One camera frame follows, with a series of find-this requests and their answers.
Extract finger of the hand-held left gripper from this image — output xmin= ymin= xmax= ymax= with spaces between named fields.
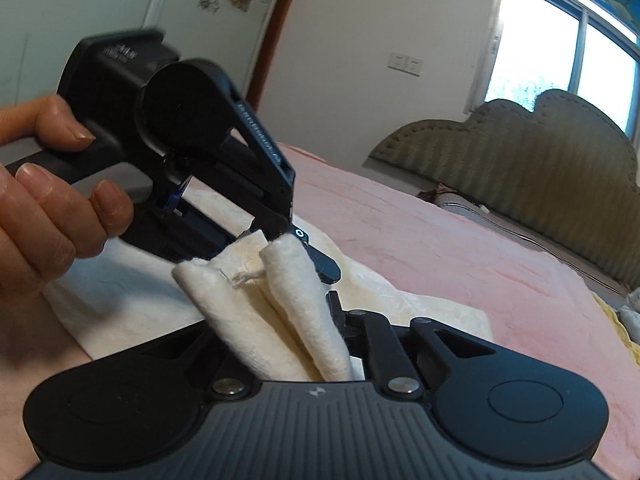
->
xmin=189 ymin=91 xmax=343 ymax=283
xmin=149 ymin=206 xmax=247 ymax=262

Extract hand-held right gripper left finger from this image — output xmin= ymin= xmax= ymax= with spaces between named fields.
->
xmin=140 ymin=327 xmax=262 ymax=401

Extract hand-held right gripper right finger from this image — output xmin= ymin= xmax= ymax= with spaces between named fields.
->
xmin=326 ymin=290 xmax=497 ymax=397

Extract white pants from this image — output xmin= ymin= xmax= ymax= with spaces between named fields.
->
xmin=42 ymin=227 xmax=494 ymax=385

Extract person's left hand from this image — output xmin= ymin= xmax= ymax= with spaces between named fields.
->
xmin=0 ymin=95 xmax=136 ymax=307

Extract flowered glass wardrobe door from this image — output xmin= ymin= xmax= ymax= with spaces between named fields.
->
xmin=0 ymin=0 xmax=297 ymax=108

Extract pink blanket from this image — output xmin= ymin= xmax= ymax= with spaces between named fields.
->
xmin=0 ymin=142 xmax=623 ymax=480

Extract yellow cloth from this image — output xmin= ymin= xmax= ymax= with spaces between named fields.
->
xmin=591 ymin=292 xmax=632 ymax=357

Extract green padded headboard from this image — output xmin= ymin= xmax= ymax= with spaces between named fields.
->
xmin=367 ymin=89 xmax=640 ymax=292

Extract white patterned cloth bundle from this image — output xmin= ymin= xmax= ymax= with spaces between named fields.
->
xmin=617 ymin=291 xmax=640 ymax=342

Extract window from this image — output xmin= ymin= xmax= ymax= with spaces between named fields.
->
xmin=467 ymin=0 xmax=640 ymax=137

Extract brown wooden door frame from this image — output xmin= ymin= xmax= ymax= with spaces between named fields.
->
xmin=249 ymin=0 xmax=309 ymax=107

